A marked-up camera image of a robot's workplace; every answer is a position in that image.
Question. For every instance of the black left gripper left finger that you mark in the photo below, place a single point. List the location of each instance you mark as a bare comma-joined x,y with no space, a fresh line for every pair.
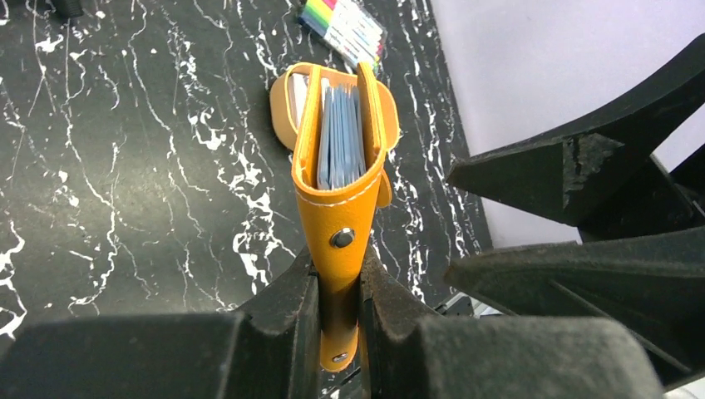
266,348

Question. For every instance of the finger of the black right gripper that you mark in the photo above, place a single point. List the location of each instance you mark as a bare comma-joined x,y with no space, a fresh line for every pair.
652,285
566,173

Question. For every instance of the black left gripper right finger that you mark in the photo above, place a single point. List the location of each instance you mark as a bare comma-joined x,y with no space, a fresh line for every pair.
408,350

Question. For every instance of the orange leather card holder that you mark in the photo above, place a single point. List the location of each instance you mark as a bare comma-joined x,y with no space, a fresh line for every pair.
347,127

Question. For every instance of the credit card in tray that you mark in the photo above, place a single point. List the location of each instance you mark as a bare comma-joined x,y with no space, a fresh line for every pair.
297,93

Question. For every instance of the orange oval tray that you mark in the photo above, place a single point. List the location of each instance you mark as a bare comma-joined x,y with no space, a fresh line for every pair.
280,109

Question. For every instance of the pack of coloured markers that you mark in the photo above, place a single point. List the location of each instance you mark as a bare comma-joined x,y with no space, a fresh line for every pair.
346,28

